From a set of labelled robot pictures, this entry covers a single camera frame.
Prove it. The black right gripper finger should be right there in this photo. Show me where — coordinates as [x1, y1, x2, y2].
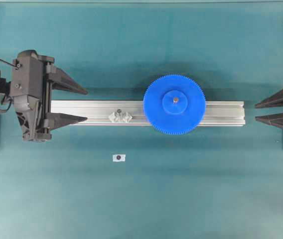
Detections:
[255, 89, 283, 109]
[254, 111, 283, 135]

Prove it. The white marker sticker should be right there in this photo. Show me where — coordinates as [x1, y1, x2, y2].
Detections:
[113, 154, 126, 162]

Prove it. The aluminium extrusion rail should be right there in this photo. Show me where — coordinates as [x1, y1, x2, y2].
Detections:
[51, 100, 246, 126]

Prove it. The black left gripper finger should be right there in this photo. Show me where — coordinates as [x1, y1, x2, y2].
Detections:
[44, 113, 87, 129]
[47, 65, 88, 95]

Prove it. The large blue plastic gear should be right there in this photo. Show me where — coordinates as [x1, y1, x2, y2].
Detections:
[143, 75, 206, 135]

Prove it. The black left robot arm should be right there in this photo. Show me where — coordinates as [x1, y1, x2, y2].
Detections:
[0, 50, 88, 142]

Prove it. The white bracket shaft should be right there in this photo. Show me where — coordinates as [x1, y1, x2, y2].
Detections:
[122, 112, 133, 123]
[109, 112, 119, 123]

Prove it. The left steel shaft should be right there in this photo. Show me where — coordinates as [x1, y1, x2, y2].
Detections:
[116, 109, 122, 121]

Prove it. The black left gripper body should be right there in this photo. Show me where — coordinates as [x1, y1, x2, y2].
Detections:
[9, 49, 55, 143]

